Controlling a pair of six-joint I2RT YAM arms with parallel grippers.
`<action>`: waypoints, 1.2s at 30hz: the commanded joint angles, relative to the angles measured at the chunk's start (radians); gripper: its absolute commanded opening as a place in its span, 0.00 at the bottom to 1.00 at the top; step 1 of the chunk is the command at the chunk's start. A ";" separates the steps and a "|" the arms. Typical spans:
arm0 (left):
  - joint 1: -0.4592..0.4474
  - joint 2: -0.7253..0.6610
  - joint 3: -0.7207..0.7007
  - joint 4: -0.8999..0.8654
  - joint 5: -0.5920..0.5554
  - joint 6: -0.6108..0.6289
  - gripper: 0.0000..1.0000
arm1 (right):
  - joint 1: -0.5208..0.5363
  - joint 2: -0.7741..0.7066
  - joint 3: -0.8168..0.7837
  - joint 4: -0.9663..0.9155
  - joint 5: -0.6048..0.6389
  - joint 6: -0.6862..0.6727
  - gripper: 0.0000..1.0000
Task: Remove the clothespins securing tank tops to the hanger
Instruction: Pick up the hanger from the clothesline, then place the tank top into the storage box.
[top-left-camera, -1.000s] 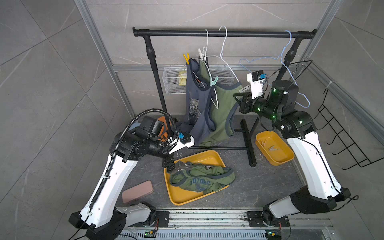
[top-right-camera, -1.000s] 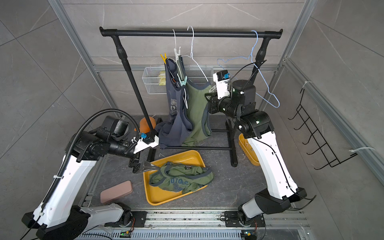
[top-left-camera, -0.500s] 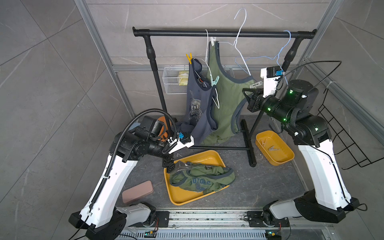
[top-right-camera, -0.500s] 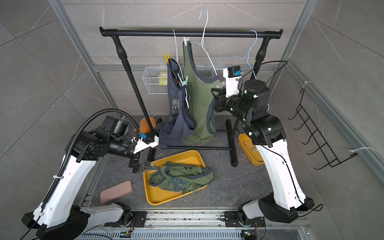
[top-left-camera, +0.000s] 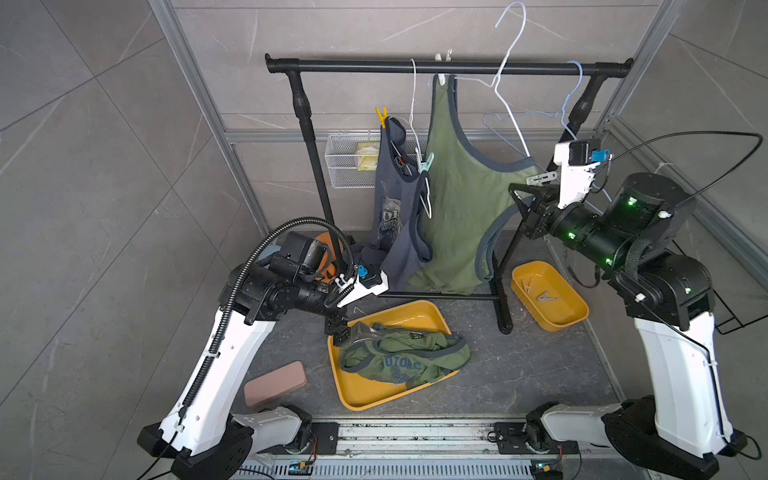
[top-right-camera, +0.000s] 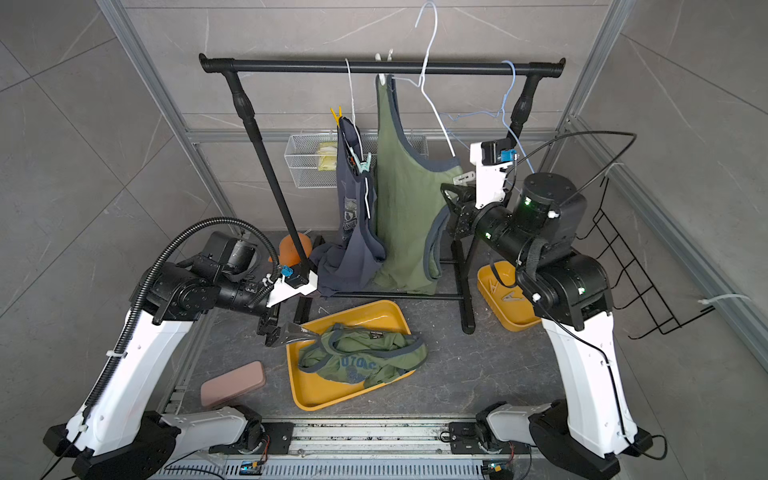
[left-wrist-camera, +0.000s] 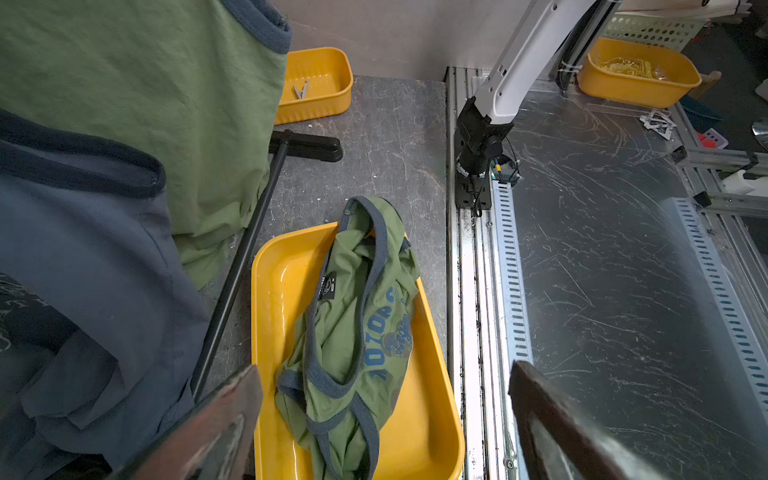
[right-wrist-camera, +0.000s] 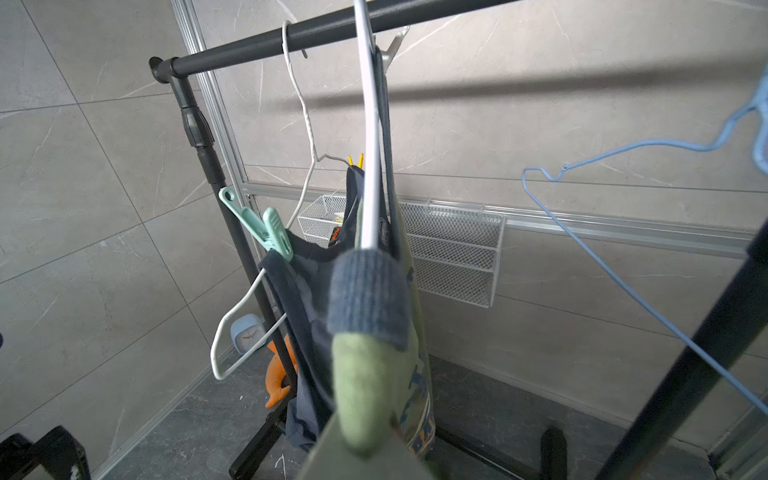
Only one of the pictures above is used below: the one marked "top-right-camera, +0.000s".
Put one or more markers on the white wire basket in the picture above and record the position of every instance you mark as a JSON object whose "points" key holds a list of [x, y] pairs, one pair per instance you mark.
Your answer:
{"points": [[300, 157]]}

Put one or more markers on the orange plush toy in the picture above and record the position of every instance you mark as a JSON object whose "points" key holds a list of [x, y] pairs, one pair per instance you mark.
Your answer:
{"points": [[288, 253]]}

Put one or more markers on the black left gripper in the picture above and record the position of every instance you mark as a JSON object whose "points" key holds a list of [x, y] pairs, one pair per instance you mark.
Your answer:
{"points": [[268, 321]]}

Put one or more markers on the light blue wire hanger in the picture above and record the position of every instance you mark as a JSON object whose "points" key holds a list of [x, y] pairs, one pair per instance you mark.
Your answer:
{"points": [[515, 109]]}

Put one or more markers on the plain green tank top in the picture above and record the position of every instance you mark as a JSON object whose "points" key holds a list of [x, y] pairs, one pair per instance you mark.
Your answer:
{"points": [[411, 213]]}

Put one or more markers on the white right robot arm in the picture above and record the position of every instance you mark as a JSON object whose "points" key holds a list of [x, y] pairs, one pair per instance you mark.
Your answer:
{"points": [[585, 432]]}

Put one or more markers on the metal base rail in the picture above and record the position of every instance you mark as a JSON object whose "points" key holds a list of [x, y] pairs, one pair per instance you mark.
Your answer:
{"points": [[372, 448]]}

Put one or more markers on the small yellow plastic tray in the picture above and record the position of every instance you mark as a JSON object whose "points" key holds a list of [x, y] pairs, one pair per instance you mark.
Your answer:
{"points": [[511, 308]]}

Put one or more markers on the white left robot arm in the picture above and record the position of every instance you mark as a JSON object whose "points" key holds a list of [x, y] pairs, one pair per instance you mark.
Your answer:
{"points": [[114, 435]]}

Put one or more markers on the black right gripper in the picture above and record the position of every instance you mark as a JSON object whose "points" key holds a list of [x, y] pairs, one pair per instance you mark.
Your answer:
{"points": [[459, 212]]}

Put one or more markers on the yellow item in basket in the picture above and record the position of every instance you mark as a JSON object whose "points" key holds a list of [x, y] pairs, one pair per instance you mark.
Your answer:
{"points": [[326, 156]]}

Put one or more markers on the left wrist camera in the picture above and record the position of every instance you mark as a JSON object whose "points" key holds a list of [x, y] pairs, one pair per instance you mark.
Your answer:
{"points": [[291, 282]]}

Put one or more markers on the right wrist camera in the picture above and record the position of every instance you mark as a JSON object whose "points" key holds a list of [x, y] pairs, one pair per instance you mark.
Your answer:
{"points": [[492, 161]]}

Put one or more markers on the large yellow plastic tray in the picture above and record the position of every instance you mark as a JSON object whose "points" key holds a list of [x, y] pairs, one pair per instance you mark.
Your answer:
{"points": [[312, 393]]}

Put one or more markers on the dark grey tank top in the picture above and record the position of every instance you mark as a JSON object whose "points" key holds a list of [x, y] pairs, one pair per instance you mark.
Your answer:
{"points": [[351, 262]]}

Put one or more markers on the green printed tank top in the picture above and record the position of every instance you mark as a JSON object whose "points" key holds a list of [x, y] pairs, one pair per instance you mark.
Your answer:
{"points": [[356, 355]]}

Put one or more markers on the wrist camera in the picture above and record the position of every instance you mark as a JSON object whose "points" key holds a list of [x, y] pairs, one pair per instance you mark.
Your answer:
{"points": [[291, 282], [492, 161]]}

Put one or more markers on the black wire wall rack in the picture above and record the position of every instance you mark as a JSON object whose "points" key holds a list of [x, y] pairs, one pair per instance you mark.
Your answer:
{"points": [[633, 288]]}

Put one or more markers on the pink rectangular case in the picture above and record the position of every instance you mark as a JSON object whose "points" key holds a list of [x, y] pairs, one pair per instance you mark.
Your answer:
{"points": [[232, 384]]}

